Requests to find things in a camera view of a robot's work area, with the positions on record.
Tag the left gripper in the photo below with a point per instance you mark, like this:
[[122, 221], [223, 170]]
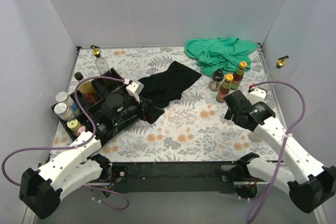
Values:
[[144, 109]]

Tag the white spice jar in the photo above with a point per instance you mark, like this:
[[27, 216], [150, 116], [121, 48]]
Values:
[[254, 137]]

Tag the pink cap spice bottle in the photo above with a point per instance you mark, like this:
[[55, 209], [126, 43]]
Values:
[[81, 129]]

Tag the yellow cap spice bottle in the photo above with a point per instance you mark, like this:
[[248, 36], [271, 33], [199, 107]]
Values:
[[74, 125]]

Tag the yellow cap sauce bottle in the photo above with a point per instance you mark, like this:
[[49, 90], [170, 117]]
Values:
[[224, 88], [238, 75]]

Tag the silver lid spice jar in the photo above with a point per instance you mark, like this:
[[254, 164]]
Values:
[[63, 112]]

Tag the black cloth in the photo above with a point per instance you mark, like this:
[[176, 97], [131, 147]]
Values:
[[164, 87]]

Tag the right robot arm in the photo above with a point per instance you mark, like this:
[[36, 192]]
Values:
[[306, 180]]

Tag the black cap spice jar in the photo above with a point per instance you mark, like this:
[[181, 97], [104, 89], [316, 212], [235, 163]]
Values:
[[216, 80]]

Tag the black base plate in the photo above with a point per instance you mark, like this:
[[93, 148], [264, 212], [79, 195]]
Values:
[[156, 177]]

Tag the blue label spice jar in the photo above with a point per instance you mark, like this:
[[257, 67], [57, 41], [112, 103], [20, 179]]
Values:
[[64, 97]]

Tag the tall gold spout bottle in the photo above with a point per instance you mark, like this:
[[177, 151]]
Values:
[[273, 73]]

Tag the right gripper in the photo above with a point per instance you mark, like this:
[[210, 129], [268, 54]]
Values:
[[237, 109]]

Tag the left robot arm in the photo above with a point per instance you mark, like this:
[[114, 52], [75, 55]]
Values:
[[42, 190]]

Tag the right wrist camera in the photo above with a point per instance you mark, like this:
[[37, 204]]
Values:
[[256, 94]]

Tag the green cloth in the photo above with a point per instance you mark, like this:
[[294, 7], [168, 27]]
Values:
[[221, 53]]

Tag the black compartment tray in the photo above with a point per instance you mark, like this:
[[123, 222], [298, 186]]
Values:
[[104, 87]]

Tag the dark soy sauce bottle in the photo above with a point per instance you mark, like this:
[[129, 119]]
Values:
[[89, 92]]

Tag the gold spout glass bottle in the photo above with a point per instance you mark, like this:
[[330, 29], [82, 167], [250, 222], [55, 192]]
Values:
[[101, 62]]

